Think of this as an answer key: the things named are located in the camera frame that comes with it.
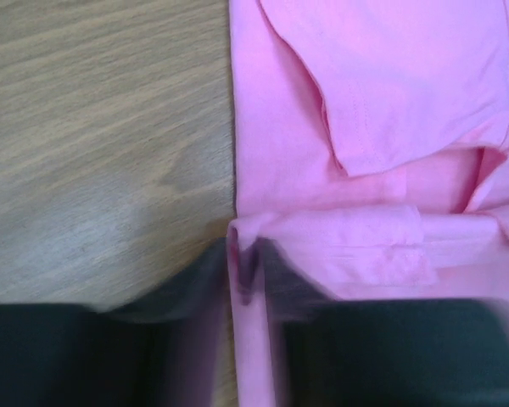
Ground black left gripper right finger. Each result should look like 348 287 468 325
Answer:
258 239 509 406

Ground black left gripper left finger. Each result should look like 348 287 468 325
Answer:
0 239 227 406

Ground light pink t shirt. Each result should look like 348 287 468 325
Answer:
227 1 509 406

